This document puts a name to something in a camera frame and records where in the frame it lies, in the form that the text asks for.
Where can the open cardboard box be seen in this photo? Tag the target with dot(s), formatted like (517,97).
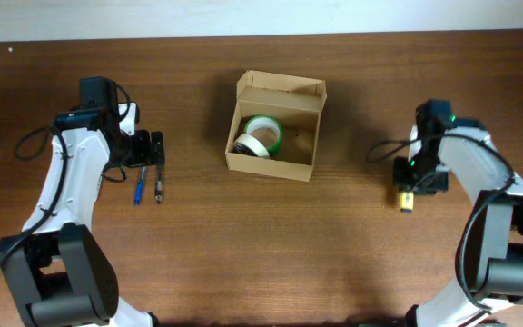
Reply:
(297,104)

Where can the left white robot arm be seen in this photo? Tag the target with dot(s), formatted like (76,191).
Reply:
(54,269)

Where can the green tape roll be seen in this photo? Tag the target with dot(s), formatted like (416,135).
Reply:
(267,130)

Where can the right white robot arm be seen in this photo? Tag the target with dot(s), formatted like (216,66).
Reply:
(489,258)

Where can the white masking tape roll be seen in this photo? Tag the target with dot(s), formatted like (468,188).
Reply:
(249,145)

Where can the blue retractable pen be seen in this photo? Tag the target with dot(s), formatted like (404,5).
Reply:
(140,187)

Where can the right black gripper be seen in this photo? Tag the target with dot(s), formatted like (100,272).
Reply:
(419,183)

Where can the clear black retractable pen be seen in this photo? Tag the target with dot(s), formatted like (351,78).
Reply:
(158,191)

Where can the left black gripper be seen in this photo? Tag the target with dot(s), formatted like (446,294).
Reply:
(156,148)

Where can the yellow and black highlighter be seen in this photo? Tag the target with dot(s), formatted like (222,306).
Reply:
(406,201)

